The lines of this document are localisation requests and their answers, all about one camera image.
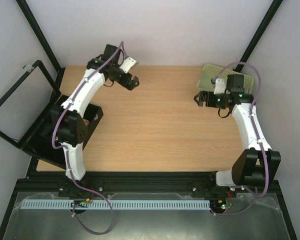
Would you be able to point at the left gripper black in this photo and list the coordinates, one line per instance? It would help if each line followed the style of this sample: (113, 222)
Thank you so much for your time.
(130, 86)

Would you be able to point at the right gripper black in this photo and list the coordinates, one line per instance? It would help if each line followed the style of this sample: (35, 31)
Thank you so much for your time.
(205, 98)

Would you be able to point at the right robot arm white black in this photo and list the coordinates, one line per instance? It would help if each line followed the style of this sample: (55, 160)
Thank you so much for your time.
(258, 163)

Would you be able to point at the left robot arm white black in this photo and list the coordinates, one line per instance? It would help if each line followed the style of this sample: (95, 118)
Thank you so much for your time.
(98, 70)

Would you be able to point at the light green plastic basket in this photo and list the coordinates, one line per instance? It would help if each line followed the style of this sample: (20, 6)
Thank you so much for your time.
(210, 71)

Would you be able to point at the brown patterned rolled tie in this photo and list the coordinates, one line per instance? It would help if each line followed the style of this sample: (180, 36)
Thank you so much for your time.
(86, 122)

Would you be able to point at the black divided storage box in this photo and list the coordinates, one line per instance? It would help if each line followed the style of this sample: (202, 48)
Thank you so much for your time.
(90, 125)

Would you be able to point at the black open box lid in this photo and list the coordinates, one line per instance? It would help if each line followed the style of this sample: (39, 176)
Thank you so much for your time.
(24, 105)

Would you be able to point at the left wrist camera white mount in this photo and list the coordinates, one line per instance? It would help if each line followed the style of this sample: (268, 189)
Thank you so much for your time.
(128, 64)

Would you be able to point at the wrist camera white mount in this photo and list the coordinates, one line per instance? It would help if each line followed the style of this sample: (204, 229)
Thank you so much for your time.
(219, 86)
(128, 64)

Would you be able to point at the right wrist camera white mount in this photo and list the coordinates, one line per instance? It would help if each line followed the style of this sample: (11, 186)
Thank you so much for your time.
(219, 86)

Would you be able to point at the light blue slotted cable duct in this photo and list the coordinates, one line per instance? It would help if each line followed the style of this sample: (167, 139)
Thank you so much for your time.
(62, 204)

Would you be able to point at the right black frame post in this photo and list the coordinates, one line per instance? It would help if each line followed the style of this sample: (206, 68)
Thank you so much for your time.
(266, 20)

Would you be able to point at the black frame post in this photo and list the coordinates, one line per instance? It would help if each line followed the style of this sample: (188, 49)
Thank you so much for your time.
(32, 21)
(266, 20)

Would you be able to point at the left black frame post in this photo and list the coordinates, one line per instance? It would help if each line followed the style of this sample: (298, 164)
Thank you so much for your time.
(32, 21)

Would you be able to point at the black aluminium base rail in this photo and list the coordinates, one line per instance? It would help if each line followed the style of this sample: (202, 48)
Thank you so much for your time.
(194, 184)

